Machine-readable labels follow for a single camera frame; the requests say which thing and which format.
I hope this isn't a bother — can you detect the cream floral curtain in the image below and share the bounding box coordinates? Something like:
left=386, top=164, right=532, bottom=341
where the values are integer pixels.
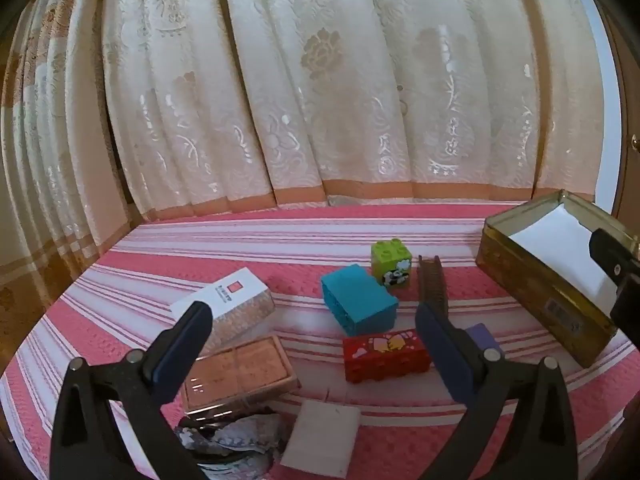
left=0, top=0, right=623, bottom=361

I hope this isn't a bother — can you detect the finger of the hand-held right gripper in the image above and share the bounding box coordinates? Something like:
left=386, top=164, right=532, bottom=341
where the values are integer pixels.
left=589, top=228, right=640, bottom=286
left=611, top=274, right=640, bottom=333

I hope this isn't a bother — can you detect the printed foil wrapper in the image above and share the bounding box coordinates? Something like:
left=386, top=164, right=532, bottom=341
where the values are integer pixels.
left=175, top=412, right=291, bottom=461

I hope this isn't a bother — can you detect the white box with red label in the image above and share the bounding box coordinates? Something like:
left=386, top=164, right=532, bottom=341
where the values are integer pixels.
left=169, top=267, right=275, bottom=356

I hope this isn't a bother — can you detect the green building brick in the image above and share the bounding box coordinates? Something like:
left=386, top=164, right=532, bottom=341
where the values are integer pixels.
left=371, top=239, right=413, bottom=288

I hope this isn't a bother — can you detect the small purple and white box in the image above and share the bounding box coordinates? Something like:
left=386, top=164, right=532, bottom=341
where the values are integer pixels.
left=462, top=323, right=503, bottom=361

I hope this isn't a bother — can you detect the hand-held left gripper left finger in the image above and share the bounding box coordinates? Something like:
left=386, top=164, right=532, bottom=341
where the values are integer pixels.
left=50, top=301, right=214, bottom=480

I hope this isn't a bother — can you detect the gold metal tin box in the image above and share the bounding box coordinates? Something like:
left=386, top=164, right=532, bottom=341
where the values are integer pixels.
left=480, top=189, right=640, bottom=368

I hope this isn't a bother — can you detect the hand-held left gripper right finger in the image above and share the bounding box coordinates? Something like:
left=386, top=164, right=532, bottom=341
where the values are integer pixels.
left=415, top=301, right=593, bottom=480

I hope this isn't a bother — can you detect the blue building brick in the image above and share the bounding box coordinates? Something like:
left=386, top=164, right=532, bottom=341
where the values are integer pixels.
left=321, top=263, right=399, bottom=337

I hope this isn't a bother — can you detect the white packet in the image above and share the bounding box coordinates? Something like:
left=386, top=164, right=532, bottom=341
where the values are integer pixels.
left=280, top=400, right=362, bottom=478

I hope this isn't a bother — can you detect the red building brick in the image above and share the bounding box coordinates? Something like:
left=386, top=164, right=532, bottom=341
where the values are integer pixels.
left=342, top=329, right=432, bottom=385

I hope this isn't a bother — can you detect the pink striped bedspread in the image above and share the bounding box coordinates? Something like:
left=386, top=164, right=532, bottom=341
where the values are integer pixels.
left=0, top=200, right=640, bottom=480

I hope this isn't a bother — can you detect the brown toy track piece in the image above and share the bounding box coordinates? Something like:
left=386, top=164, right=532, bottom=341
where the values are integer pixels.
left=417, top=255, right=453, bottom=311

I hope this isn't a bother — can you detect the white paper sheet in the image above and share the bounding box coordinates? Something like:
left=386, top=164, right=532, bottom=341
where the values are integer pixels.
left=505, top=207, right=613, bottom=306

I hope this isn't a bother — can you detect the rose gold box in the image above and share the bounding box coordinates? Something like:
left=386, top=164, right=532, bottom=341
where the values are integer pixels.
left=181, top=335, right=302, bottom=418

